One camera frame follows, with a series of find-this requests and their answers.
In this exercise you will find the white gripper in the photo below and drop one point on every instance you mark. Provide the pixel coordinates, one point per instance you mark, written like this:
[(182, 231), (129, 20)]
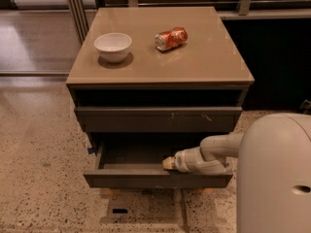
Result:
[(184, 161)]

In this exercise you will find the grey drawer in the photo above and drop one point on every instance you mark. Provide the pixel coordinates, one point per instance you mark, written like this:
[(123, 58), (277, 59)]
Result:
[(158, 120), (135, 161)]

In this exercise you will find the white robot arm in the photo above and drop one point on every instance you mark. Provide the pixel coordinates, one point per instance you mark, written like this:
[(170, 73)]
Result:
[(273, 171)]

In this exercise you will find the grey three-drawer cabinet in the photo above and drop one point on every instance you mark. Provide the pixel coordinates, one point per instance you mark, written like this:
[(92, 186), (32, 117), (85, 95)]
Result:
[(206, 71)]

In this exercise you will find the grey top drawer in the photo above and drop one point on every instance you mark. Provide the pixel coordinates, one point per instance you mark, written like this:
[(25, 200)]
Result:
[(158, 120)]

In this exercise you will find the crushed orange soda can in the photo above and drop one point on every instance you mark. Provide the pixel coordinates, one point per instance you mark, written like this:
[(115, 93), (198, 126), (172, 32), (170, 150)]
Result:
[(171, 39)]

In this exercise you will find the white ceramic bowl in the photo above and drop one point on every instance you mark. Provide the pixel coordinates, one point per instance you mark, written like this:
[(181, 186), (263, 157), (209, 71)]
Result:
[(113, 47)]

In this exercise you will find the small dark floor device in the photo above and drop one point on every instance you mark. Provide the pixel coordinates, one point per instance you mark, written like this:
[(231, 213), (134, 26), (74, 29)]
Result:
[(305, 107)]

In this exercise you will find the metal railing frame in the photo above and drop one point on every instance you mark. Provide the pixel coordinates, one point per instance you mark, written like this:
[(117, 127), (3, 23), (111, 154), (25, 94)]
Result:
[(245, 19)]

